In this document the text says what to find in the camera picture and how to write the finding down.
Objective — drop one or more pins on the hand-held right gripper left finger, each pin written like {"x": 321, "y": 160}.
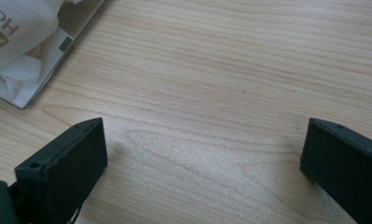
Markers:
{"x": 62, "y": 174}

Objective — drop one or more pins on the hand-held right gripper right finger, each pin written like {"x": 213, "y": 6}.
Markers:
{"x": 348, "y": 165}

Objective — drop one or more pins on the white and brown printed magazine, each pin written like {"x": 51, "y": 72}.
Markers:
{"x": 34, "y": 68}

